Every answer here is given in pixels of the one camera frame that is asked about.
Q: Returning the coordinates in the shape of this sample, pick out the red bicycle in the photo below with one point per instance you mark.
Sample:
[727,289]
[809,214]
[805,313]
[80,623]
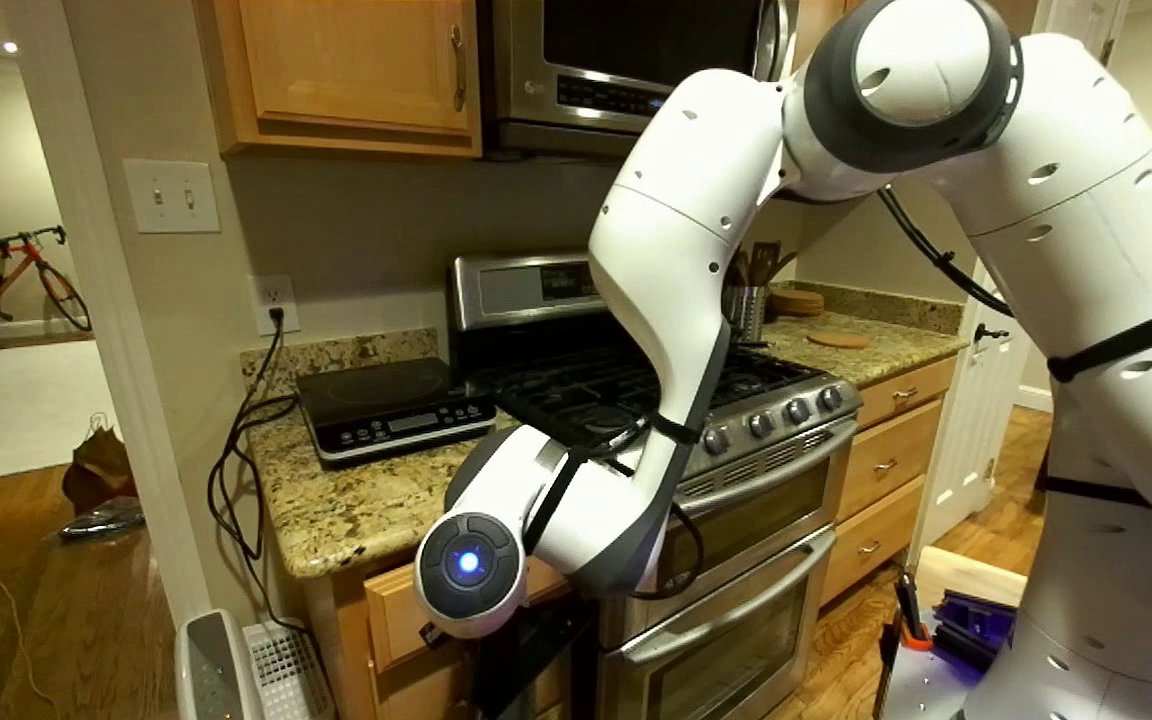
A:
[19,262]

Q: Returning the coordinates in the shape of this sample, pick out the black portable induction cooktop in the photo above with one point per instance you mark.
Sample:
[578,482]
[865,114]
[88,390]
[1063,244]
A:
[380,402]

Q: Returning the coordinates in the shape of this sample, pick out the white light switch plate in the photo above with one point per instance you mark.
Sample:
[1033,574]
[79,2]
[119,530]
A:
[173,196]

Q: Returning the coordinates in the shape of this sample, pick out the stainless steel stove range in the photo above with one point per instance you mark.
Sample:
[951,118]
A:
[761,534]

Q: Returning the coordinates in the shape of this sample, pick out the metal utensil holder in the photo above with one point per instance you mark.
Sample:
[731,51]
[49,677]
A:
[751,307]

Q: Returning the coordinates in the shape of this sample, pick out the white wall outlet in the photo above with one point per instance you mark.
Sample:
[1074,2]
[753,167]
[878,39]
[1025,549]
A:
[271,294]

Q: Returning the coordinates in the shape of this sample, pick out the brown bag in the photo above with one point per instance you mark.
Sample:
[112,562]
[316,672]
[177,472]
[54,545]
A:
[99,464]

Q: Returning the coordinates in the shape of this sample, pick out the shallow wooden cabinet drawer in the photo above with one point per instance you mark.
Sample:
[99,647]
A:
[907,390]

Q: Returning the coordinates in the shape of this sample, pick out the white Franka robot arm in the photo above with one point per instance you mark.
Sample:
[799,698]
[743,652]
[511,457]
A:
[683,242]

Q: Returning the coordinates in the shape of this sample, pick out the purple object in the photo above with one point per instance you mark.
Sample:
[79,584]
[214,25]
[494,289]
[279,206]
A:
[973,624]

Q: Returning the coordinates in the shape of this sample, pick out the round wooden bowl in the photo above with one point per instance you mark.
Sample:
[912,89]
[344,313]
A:
[799,300]

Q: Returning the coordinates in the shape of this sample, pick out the wooden wall cabinet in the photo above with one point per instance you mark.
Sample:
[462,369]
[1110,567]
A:
[339,66]

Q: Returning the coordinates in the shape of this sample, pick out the white robot base platform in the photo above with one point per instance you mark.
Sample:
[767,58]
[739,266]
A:
[929,684]

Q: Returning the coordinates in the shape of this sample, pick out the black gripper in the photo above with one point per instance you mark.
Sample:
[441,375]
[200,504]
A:
[521,666]

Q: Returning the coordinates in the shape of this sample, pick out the stainless steel microwave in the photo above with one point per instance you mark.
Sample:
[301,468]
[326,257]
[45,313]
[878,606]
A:
[602,66]

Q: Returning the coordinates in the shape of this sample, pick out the white grille panel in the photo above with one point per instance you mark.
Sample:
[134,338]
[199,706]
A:
[285,672]

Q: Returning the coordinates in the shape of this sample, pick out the white panel door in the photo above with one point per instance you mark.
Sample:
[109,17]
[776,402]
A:
[977,425]

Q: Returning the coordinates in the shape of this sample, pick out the flat round wooden board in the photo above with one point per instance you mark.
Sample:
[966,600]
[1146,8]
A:
[840,338]

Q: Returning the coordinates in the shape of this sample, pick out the deep wooden cabinet drawer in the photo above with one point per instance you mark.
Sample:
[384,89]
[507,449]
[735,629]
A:
[875,537]
[889,463]

